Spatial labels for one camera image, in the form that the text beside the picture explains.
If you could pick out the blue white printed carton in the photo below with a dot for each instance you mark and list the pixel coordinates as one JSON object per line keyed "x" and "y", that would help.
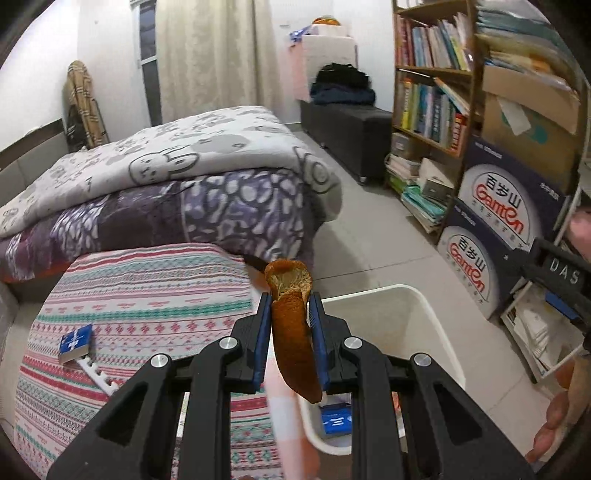
{"x": 466, "y": 267}
{"x": 508, "y": 198}

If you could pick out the bunny print blanket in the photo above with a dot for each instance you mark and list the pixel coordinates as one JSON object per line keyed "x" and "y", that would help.
{"x": 184, "y": 157}

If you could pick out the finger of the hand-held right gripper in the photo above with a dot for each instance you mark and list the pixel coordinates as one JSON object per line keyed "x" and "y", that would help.
{"x": 519, "y": 265}
{"x": 563, "y": 304}

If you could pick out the black hanging bag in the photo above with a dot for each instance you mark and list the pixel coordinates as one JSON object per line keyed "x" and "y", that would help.
{"x": 74, "y": 129}

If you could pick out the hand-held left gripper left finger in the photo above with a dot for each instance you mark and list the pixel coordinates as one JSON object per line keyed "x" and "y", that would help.
{"x": 263, "y": 337}

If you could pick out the pink cloth-covered cabinet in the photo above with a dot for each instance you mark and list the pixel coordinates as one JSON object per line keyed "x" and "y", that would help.
{"x": 328, "y": 50}

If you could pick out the stack of white books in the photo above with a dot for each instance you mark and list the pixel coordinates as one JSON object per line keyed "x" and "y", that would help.
{"x": 535, "y": 327}

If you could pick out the person's right hand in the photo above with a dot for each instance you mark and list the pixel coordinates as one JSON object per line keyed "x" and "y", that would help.
{"x": 554, "y": 415}

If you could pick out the stack of papers and folders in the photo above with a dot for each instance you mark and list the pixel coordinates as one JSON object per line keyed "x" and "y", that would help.
{"x": 521, "y": 41}

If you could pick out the black storage bench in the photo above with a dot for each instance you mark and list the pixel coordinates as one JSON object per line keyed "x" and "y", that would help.
{"x": 351, "y": 134}

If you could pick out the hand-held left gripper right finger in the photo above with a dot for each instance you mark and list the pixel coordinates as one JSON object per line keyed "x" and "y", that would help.
{"x": 316, "y": 337}

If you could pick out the cream curtain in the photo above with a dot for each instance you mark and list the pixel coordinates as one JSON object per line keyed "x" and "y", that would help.
{"x": 207, "y": 55}

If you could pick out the large blue carton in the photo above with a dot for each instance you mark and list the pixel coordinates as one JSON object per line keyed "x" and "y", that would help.
{"x": 337, "y": 422}

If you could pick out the dark blue clothes pile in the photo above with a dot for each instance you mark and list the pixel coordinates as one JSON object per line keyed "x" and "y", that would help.
{"x": 341, "y": 94}

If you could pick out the white plastic bin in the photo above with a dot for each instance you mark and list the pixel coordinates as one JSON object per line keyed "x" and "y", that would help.
{"x": 397, "y": 318}

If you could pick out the blue ribbon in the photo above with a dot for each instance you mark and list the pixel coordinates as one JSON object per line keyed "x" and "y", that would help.
{"x": 298, "y": 34}

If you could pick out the small torn blue carton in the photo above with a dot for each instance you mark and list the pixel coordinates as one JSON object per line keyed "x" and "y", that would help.
{"x": 76, "y": 344}

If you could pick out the brown cardboard box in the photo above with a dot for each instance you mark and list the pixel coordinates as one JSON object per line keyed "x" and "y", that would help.
{"x": 517, "y": 134}

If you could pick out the window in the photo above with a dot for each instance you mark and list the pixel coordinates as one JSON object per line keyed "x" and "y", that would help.
{"x": 147, "y": 37}

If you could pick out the grey padded headboard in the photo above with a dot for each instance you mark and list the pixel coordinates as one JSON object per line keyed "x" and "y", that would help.
{"x": 27, "y": 157}

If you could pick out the dark bed base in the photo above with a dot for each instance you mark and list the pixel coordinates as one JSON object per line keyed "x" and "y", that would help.
{"x": 256, "y": 263}

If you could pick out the striped patterned tablecloth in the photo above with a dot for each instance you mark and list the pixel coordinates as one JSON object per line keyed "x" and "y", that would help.
{"x": 138, "y": 295}

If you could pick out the wooden bookshelf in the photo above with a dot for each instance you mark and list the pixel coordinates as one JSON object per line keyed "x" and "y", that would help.
{"x": 429, "y": 70}

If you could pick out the plaid scarf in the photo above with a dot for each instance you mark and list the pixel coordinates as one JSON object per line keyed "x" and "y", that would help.
{"x": 83, "y": 101}

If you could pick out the pile of books and boxes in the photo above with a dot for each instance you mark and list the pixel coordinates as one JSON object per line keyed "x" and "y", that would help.
{"x": 415, "y": 194}

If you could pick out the row of upright books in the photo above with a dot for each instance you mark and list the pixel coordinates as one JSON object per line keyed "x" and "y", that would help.
{"x": 429, "y": 110}
{"x": 429, "y": 46}

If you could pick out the white metal rack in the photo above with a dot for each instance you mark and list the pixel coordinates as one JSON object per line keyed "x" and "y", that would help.
{"x": 572, "y": 194}

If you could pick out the orange yellow toy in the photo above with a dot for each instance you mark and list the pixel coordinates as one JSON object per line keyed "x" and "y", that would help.
{"x": 325, "y": 21}

